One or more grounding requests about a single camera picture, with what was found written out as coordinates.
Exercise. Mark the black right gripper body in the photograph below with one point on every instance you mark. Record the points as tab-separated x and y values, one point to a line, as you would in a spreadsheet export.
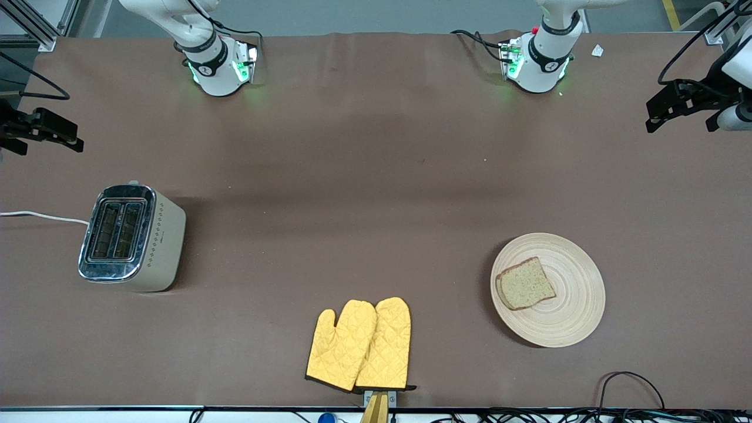
7	126

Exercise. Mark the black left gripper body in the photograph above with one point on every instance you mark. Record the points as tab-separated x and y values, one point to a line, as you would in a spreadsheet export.
712	89

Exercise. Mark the round wooden plate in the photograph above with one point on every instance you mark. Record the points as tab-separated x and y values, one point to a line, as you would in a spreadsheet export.
570	311

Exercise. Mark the slice of brown bread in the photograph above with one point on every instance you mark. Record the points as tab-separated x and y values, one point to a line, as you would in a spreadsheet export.
526	285

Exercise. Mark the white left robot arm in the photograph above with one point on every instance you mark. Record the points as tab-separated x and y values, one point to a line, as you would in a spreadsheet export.
543	59

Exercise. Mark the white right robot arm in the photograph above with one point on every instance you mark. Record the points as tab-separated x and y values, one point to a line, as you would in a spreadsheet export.
217	70

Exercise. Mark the beige and chrome toaster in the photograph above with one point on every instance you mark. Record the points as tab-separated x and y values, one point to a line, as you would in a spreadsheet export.
164	247

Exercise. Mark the small white paper scrap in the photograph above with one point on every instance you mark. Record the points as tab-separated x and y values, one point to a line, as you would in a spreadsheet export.
597	51

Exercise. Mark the brown table cover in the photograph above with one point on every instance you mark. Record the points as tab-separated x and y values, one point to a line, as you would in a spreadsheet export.
376	147

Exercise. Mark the yellow quilted oven mitt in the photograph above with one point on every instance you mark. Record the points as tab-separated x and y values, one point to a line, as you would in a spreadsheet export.
338	346
388	346

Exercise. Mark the small blue cap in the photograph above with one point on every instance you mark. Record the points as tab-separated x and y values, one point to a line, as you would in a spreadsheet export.
326	419

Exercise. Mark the grey corner bracket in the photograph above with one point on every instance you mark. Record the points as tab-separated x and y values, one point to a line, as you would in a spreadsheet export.
714	36

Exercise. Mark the aluminium frame with bracket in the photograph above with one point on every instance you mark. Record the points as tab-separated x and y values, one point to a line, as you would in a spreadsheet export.
47	42

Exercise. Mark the small metal bracket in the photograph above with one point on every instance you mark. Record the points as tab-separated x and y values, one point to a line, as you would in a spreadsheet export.
392	399

